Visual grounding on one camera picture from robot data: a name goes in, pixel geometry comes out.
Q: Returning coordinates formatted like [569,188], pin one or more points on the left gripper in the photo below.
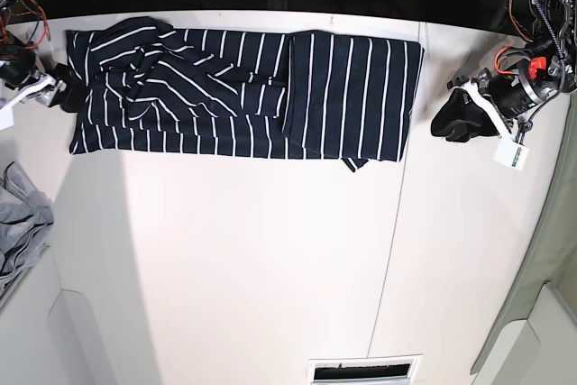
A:
[516,91]

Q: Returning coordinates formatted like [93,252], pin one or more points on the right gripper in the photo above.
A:
[18,64]

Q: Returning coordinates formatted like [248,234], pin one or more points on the navy white striped t-shirt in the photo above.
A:
[145,85]

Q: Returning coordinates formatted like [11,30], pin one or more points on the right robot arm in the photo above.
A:
[25,23]

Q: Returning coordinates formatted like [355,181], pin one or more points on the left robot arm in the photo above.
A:
[548,29]

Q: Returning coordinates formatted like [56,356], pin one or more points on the black round chair base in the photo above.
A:
[464,13]

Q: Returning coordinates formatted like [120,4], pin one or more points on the grey folded cloth pile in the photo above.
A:
[26,219]

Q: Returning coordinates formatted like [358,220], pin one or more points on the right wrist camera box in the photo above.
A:
[43,90]

